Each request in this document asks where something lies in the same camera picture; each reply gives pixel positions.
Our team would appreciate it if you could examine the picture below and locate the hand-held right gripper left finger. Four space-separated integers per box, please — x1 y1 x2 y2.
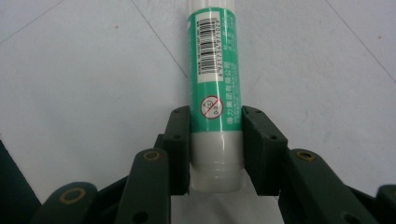
163 105 191 196

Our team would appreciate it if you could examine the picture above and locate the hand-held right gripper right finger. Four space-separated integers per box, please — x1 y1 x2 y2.
241 105 289 197

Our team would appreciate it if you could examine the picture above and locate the green and white glue stick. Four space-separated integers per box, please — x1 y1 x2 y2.
186 0 246 193

